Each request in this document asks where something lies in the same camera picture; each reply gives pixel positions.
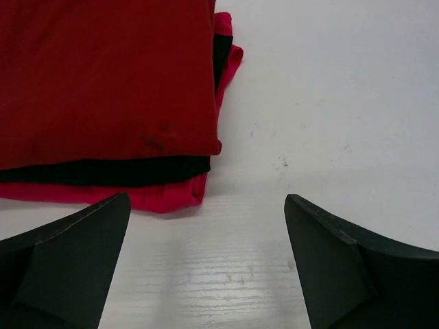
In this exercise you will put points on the black folded t-shirt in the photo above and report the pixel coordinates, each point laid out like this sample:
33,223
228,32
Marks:
108,173

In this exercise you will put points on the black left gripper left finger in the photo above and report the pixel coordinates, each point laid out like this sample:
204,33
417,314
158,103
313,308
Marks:
58,275

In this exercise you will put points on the dark red folded t-shirt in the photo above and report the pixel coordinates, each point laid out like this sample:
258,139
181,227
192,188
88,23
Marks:
110,80

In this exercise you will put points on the pink folded t-shirt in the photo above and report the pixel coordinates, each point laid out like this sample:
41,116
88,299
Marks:
159,199

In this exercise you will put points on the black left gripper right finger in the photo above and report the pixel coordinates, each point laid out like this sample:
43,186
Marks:
352,277

